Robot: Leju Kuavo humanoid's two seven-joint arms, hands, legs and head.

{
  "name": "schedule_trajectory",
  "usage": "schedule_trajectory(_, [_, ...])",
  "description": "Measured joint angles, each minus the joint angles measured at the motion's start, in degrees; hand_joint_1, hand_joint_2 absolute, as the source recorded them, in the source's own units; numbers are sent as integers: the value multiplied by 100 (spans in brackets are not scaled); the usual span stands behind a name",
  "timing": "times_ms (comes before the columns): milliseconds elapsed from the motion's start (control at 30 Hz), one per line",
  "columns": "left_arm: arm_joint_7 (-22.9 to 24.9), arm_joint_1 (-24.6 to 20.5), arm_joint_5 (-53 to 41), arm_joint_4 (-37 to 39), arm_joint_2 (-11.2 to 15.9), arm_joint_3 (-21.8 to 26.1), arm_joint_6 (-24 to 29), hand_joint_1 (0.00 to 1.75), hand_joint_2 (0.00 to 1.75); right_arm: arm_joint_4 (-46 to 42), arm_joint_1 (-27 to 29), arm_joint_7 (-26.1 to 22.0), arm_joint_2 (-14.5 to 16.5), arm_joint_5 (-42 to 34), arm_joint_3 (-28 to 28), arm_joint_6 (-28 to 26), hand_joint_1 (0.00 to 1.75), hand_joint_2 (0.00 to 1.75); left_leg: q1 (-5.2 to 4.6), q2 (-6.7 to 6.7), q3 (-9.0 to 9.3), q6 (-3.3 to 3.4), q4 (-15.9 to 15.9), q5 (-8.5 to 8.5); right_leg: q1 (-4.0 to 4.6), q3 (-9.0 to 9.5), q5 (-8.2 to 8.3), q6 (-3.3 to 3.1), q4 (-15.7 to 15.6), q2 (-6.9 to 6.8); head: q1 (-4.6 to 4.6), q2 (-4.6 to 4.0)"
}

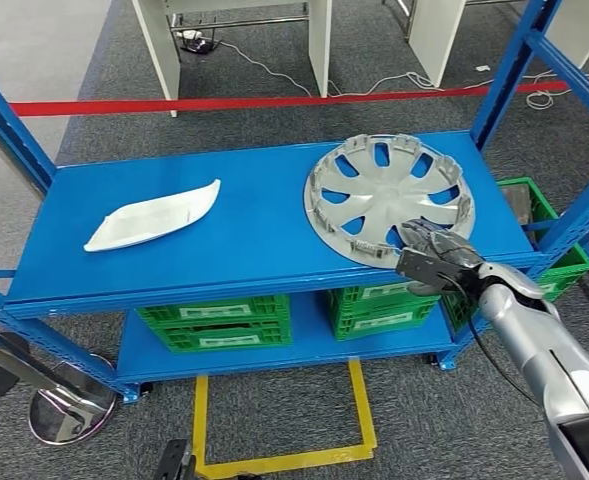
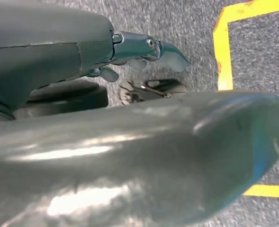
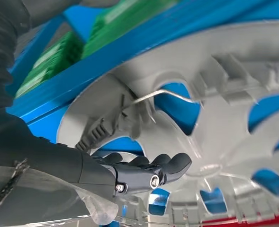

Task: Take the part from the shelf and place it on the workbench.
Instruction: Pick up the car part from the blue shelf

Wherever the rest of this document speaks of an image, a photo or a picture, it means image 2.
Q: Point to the yellow floor tape square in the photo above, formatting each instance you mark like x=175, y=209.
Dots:
x=221, y=47

